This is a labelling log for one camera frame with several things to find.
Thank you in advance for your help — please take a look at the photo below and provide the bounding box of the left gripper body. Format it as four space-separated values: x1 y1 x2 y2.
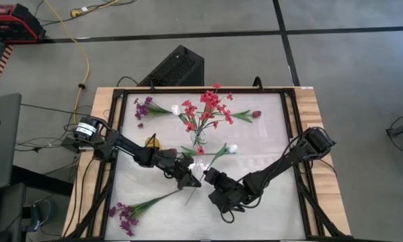
160 149 194 181

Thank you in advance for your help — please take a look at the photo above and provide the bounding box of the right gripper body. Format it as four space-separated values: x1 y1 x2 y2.
208 181 254 213

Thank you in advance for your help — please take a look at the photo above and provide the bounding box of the white artificial tulip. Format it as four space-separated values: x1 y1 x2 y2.
185 143 238 206
171 104 200 135

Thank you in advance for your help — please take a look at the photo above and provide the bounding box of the clear glass vase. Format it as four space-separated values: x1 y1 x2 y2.
190 129 208 148

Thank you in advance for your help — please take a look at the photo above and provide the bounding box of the large purple flower bunch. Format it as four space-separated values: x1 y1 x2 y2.
108 188 184 237

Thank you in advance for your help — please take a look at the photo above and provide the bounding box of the dark red artificial tulip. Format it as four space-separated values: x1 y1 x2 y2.
230 109 262 124

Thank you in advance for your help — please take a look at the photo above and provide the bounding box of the red artificial flower bunch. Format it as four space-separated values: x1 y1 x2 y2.
180 83 235 156

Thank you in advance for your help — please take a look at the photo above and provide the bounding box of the yellow glass vase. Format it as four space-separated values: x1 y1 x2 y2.
144 133 162 151

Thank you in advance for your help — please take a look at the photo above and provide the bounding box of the small purple flower bunch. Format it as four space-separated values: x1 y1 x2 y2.
133 96 174 120

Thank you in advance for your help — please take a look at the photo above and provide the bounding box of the black perforated computer case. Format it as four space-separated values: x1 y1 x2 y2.
137 44 205 87

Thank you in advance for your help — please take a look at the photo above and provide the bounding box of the wooden work table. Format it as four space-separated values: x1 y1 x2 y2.
62 86 352 238

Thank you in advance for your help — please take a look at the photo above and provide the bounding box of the black floor beam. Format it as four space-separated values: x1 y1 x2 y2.
11 165 75 198

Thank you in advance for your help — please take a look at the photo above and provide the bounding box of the blue gray device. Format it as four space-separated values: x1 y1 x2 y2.
29 200 56 233

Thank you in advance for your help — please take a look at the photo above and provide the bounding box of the gray desk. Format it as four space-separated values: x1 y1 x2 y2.
0 93 23 192

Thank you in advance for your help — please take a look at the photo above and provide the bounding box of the red and black equipment case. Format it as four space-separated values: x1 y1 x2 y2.
0 3 47 44

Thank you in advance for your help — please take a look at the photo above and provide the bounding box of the black metal table frame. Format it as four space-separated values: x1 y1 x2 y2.
65 86 353 242

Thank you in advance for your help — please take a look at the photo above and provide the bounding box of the yellow extension cable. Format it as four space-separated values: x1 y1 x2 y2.
42 0 91 124

